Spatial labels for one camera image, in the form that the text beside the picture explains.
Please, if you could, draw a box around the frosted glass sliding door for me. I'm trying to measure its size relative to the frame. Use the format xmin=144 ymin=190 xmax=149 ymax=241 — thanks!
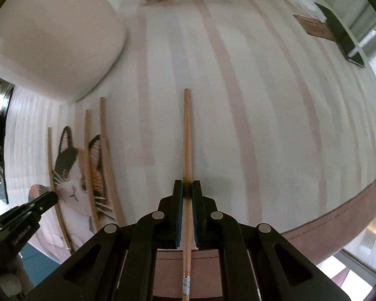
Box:
xmin=345 ymin=0 xmax=376 ymax=126

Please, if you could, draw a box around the row of wooden chopsticks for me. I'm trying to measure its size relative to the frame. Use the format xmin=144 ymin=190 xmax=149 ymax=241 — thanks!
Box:
xmin=47 ymin=97 xmax=126 ymax=254

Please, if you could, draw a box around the teal cabinet front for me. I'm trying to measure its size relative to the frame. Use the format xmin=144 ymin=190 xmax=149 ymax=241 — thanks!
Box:
xmin=19 ymin=238 xmax=67 ymax=286

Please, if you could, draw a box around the person's left hand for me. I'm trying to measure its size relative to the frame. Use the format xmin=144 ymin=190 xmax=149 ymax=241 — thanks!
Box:
xmin=0 ymin=251 xmax=35 ymax=300

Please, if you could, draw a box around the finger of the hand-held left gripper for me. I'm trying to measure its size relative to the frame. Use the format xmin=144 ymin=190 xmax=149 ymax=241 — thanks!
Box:
xmin=0 ymin=191 xmax=59 ymax=227

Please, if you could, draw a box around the brown card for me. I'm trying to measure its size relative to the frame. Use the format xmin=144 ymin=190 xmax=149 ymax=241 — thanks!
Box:
xmin=293 ymin=14 xmax=339 ymax=43

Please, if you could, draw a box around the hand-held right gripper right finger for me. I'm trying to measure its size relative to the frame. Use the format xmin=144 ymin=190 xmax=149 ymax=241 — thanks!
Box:
xmin=191 ymin=179 xmax=349 ymax=301

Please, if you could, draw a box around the cat print tablecloth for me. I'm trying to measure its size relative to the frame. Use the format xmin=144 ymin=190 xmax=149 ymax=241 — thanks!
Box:
xmin=3 ymin=0 xmax=376 ymax=298

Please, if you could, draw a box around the single banded wooden chopstick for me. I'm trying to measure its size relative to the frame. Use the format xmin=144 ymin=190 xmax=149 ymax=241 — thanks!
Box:
xmin=182 ymin=88 xmax=194 ymax=301

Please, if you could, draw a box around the pink utensil holder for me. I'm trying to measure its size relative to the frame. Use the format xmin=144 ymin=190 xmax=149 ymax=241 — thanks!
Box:
xmin=0 ymin=0 xmax=128 ymax=104

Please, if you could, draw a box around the black smartphone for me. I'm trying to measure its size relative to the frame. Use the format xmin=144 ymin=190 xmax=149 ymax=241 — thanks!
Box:
xmin=315 ymin=3 xmax=367 ymax=68

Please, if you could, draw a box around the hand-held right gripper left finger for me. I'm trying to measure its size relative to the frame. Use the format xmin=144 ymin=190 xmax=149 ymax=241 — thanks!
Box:
xmin=23 ymin=179 xmax=184 ymax=301

